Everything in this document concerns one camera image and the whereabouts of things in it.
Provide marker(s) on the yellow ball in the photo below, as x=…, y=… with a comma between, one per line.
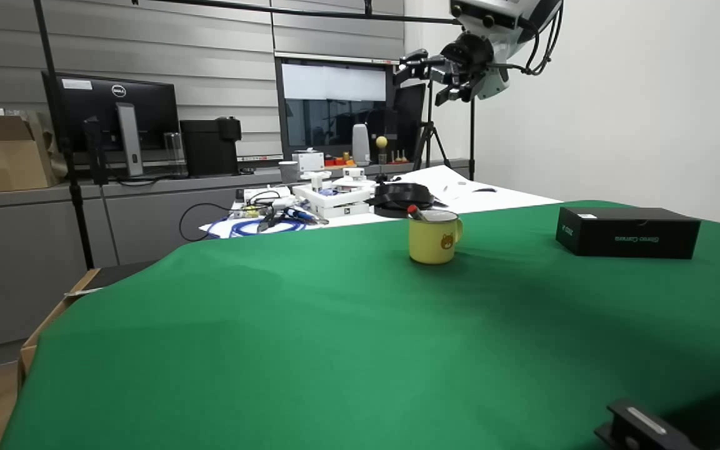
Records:
x=380, y=141

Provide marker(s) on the white paper sheets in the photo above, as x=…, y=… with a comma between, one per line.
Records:
x=466, y=197

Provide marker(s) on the black desktop computer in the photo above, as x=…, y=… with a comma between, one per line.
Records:
x=210, y=147

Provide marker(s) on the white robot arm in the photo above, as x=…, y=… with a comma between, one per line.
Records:
x=496, y=42

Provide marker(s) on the black Dell monitor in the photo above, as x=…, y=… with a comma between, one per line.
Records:
x=112, y=124

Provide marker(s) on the yellow mug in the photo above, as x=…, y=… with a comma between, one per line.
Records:
x=432, y=241

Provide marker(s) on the white plastic tray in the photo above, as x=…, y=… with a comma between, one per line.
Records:
x=336, y=199

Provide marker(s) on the black table clamp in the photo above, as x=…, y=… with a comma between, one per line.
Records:
x=636, y=428

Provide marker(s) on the black camera tripod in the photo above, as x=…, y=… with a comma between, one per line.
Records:
x=428, y=139

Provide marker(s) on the black light stand pole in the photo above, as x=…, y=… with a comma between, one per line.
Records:
x=60, y=136

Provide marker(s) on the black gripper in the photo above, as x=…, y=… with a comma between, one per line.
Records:
x=463, y=66

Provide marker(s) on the black rectangular box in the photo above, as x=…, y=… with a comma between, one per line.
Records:
x=625, y=234

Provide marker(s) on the green table cloth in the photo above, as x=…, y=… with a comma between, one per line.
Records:
x=338, y=342

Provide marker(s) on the white speaker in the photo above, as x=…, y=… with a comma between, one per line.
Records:
x=361, y=143

